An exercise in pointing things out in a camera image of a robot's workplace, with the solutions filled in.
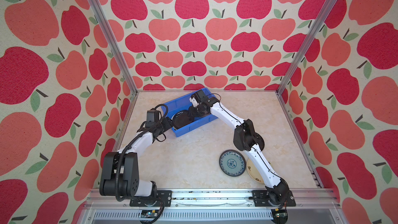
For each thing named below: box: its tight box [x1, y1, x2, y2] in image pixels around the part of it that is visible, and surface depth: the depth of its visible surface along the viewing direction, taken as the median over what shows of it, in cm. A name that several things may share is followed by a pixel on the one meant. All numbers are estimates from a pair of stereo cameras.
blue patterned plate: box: [218, 149, 247, 177], surface depth 87 cm
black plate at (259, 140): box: [254, 131, 265, 152], surface depth 95 cm
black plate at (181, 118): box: [172, 109, 195, 131], surface depth 103 cm
